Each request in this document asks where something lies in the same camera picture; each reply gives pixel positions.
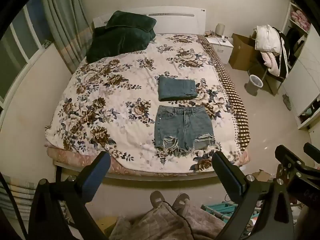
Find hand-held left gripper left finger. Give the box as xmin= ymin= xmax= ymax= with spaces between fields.
xmin=27 ymin=151 xmax=112 ymax=240

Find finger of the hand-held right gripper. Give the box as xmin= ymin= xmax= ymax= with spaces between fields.
xmin=274 ymin=144 xmax=307 ymax=172
xmin=303 ymin=142 xmax=320 ymax=158

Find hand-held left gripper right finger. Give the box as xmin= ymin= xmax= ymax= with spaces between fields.
xmin=211 ymin=151 xmax=294 ymax=240

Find ripped denim shorts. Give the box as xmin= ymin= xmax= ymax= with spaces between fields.
xmin=154 ymin=105 xmax=216 ymax=157

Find person's right forearm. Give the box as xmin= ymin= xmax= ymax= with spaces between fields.
xmin=295 ymin=205 xmax=320 ymax=240

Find folded denim pants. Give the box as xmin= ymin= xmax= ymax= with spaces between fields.
xmin=158 ymin=76 xmax=198 ymax=102

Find pink bed mattress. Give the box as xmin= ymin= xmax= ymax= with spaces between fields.
xmin=46 ymin=146 xmax=250 ymax=178

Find teal plastic rack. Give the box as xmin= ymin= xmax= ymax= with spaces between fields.
xmin=201 ymin=201 xmax=263 ymax=228

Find small open cardboard box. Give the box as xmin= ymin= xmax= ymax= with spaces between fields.
xmin=251 ymin=169 xmax=273 ymax=183

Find person's right slipper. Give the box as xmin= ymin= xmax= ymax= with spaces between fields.
xmin=172 ymin=193 xmax=190 ymax=217

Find person's slipper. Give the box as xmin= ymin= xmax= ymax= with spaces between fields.
xmin=172 ymin=193 xmax=190 ymax=217
xmin=150 ymin=190 xmax=165 ymax=209

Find grey floor slipper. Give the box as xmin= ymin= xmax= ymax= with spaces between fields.
xmin=282 ymin=94 xmax=292 ymax=111

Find person's left slipper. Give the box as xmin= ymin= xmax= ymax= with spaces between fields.
xmin=150 ymin=190 xmax=165 ymax=209

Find white wardrobe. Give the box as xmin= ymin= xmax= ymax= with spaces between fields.
xmin=280 ymin=1 xmax=320 ymax=130

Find striped folded cloth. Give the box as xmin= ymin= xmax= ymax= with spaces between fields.
xmin=0 ymin=174 xmax=66 ymax=222

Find grey trash bin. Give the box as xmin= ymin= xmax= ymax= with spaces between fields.
xmin=244 ymin=74 xmax=264 ymax=96

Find floral bed blanket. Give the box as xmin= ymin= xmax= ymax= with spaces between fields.
xmin=44 ymin=34 xmax=242 ymax=174

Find brown checkered bed sheet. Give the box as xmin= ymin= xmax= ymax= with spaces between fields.
xmin=202 ymin=35 xmax=251 ymax=152

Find pink garment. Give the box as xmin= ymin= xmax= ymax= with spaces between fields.
xmin=260 ymin=51 xmax=282 ymax=77

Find black garment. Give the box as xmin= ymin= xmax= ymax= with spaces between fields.
xmin=272 ymin=27 xmax=305 ymax=78

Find brown cardboard box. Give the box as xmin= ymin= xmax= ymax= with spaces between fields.
xmin=228 ymin=33 xmax=258 ymax=71

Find white puffy jacket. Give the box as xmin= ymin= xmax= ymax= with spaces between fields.
xmin=255 ymin=25 xmax=282 ymax=53

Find white nightstand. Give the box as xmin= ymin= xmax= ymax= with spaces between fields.
xmin=204 ymin=34 xmax=234 ymax=65

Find pink folded bedding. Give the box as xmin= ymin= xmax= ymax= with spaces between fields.
xmin=291 ymin=9 xmax=311 ymax=31

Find dark green velvet pillow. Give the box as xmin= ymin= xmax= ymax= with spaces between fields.
xmin=105 ymin=10 xmax=157 ymax=34
xmin=86 ymin=26 xmax=157 ymax=63

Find green striped curtain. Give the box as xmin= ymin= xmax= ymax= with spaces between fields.
xmin=40 ymin=0 xmax=93 ymax=75

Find window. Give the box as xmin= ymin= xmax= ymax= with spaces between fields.
xmin=0 ymin=0 xmax=55 ymax=111

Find white bed headboard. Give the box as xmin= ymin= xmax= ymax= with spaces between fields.
xmin=92 ymin=6 xmax=207 ymax=36

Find metal frame chair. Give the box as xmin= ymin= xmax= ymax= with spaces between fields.
xmin=249 ymin=55 xmax=286 ymax=96

